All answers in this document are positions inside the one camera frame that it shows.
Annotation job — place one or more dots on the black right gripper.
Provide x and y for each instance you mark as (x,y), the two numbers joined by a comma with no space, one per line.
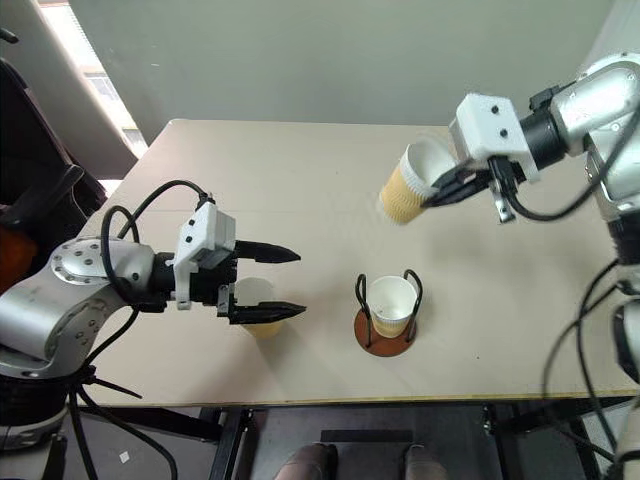
(500,172)

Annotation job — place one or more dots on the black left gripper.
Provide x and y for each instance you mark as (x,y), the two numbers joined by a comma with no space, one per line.
(215,285)

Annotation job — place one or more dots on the ribbed tan paper cup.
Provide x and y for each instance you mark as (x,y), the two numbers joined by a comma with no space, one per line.
(257,292)
(402,195)
(392,305)

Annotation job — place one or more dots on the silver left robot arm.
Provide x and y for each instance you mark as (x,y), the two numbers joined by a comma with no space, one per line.
(40,310)

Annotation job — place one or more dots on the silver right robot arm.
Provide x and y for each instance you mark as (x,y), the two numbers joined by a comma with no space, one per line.
(590,110)

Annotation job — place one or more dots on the black flat plate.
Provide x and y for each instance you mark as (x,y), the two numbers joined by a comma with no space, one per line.
(365,435)

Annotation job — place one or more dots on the brown rounded shape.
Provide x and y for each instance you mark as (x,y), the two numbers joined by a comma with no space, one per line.
(307,462)
(425,462)

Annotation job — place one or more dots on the black zip tie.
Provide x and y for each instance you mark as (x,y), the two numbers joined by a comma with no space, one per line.
(110,386)

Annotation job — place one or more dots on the small white paper scrap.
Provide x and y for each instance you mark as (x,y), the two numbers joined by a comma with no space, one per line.
(124,455)

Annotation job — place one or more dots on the orange object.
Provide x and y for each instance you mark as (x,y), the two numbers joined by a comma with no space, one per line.
(15,255)

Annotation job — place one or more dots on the black chair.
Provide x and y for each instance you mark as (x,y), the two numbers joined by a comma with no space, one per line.
(35,165)

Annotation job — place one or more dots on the silver metal bracket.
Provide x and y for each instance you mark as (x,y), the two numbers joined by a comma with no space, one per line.
(505,207)

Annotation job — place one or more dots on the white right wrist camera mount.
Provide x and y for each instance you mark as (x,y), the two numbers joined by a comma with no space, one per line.
(487,125)

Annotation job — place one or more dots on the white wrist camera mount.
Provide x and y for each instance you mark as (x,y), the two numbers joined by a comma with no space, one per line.
(207,225)
(487,125)

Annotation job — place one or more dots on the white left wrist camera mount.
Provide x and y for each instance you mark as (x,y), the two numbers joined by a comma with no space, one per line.
(207,225)

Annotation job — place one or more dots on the black table frame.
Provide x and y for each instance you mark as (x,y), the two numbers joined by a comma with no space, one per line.
(230,440)

